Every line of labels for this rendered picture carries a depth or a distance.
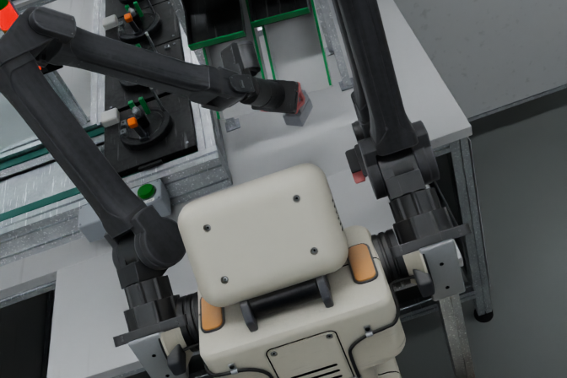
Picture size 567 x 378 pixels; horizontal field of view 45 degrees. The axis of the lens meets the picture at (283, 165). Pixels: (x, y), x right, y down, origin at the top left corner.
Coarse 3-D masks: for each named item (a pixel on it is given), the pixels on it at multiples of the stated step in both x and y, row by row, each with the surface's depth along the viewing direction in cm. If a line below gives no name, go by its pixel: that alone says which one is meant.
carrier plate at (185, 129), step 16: (176, 96) 184; (128, 112) 185; (176, 112) 179; (112, 128) 182; (176, 128) 174; (192, 128) 172; (112, 144) 177; (160, 144) 171; (176, 144) 170; (192, 144) 168; (112, 160) 172; (128, 160) 171; (144, 160) 169
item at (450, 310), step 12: (396, 288) 144; (444, 300) 149; (456, 300) 150; (444, 312) 153; (456, 312) 153; (444, 324) 157; (456, 324) 157; (456, 336) 161; (456, 348) 164; (468, 348) 165; (456, 360) 168; (468, 360) 169; (132, 372) 148; (456, 372) 172; (468, 372) 173
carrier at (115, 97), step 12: (156, 48) 203; (180, 48) 199; (108, 84) 197; (120, 84) 195; (132, 84) 190; (108, 96) 193; (120, 96) 191; (132, 96) 189; (144, 96) 188; (108, 108) 189; (120, 108) 187
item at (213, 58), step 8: (248, 8) 162; (248, 16) 166; (248, 24) 166; (248, 32) 166; (256, 32) 165; (232, 40) 167; (240, 40) 167; (256, 40) 162; (208, 48) 168; (216, 48) 168; (256, 48) 162; (208, 56) 167; (216, 56) 168; (208, 64) 165; (216, 64) 168; (264, 64) 166; (264, 72) 164; (240, 104) 167; (216, 112) 164; (224, 112) 168; (232, 112) 167; (240, 112) 167; (248, 112) 167
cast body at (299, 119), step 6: (306, 96) 154; (306, 102) 155; (300, 108) 152; (306, 108) 155; (288, 114) 154; (294, 114) 154; (300, 114) 153; (306, 114) 155; (288, 120) 155; (294, 120) 154; (300, 120) 153; (300, 126) 155
